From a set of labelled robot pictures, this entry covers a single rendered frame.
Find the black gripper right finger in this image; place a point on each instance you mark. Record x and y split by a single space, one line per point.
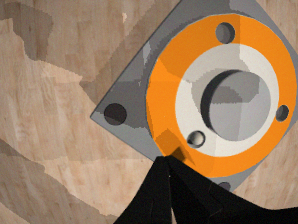
197 200

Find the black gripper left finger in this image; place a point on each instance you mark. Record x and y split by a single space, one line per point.
152 203

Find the orange round plate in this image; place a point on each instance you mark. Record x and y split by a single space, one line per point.
179 77

